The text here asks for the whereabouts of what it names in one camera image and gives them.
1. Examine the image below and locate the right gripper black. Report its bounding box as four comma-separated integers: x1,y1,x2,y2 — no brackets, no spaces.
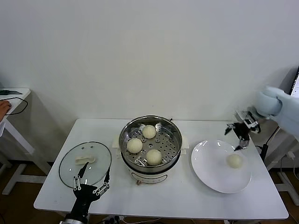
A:
224,119,260,151

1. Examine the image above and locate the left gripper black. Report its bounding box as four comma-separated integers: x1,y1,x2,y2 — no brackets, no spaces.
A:
71,161,111,219

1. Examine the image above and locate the round glass lid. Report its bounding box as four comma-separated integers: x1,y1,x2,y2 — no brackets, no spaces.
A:
58,141,113,189

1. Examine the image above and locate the white steamed baozi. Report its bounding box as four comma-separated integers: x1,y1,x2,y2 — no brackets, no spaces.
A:
146,149,163,166
226,154,243,169
127,138,143,154
142,125,157,140

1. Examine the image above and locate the steel perforated steamer basket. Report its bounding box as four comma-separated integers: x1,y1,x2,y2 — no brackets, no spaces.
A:
113,115,189,168

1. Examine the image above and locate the person hand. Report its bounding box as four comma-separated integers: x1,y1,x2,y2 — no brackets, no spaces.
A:
0,100,12,122

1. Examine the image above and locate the white round plate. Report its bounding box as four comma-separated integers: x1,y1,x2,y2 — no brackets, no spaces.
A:
191,139,252,194

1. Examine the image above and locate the white electric cooker base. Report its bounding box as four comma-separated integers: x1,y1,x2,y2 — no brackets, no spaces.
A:
120,149,178,187

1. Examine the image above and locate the white side table with mouse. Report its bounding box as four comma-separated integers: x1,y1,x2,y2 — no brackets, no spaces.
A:
0,88,56,196

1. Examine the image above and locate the green flat tool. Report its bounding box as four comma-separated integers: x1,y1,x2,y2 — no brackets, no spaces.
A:
0,89,23,95

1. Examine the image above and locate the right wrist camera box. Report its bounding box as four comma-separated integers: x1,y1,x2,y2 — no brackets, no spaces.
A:
234,109,249,121

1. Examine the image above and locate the black looped mouse cable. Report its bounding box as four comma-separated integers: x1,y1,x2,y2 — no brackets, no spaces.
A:
4,97,29,115

